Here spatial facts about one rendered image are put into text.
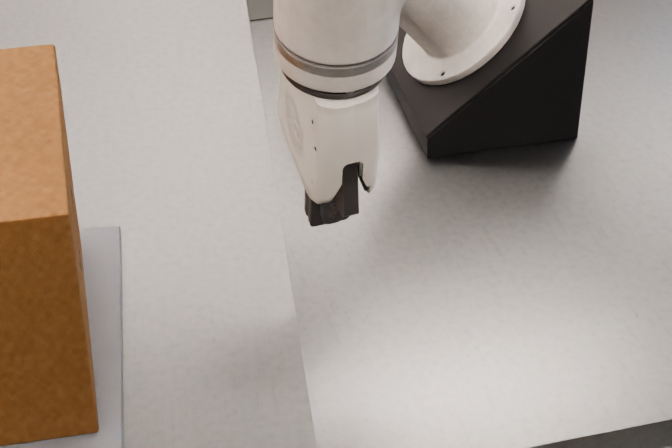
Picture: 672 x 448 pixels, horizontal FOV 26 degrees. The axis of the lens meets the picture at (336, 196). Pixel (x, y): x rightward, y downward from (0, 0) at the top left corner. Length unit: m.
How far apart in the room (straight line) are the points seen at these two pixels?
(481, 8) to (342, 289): 0.43
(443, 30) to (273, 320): 0.46
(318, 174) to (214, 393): 0.55
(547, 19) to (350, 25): 0.91
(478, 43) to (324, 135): 0.89
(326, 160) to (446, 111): 0.84
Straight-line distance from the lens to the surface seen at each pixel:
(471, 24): 1.85
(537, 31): 1.82
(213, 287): 1.65
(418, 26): 1.84
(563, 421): 1.50
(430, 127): 1.83
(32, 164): 1.36
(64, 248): 1.31
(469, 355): 1.56
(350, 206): 1.04
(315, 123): 0.98
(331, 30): 0.93
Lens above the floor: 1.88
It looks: 36 degrees down
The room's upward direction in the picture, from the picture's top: straight up
